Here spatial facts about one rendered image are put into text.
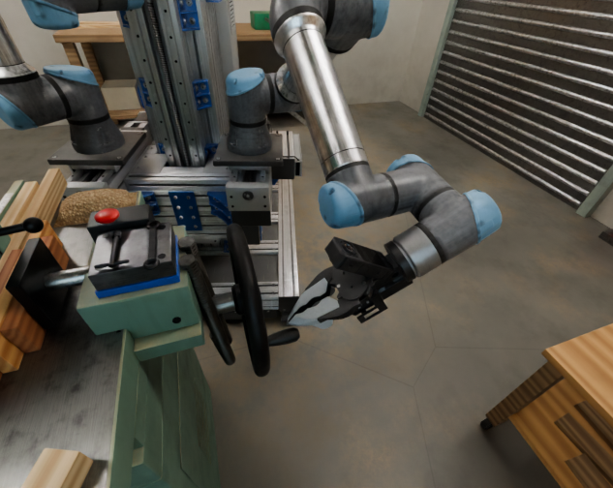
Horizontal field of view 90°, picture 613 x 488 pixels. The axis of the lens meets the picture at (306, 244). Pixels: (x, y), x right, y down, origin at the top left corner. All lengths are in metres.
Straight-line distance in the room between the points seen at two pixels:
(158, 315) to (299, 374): 1.00
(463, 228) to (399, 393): 1.05
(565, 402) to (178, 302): 1.37
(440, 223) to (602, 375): 0.77
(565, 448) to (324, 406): 0.79
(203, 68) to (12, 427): 1.03
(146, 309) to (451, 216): 0.45
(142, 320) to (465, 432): 1.27
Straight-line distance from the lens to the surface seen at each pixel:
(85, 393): 0.48
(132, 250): 0.46
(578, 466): 1.42
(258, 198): 1.00
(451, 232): 0.50
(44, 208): 0.76
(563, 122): 3.14
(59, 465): 0.42
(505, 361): 1.74
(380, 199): 0.49
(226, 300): 0.59
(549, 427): 1.45
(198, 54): 1.22
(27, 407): 0.51
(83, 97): 1.17
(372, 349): 1.52
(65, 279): 0.53
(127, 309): 0.48
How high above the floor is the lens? 1.29
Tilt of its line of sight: 42 degrees down
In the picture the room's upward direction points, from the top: 3 degrees clockwise
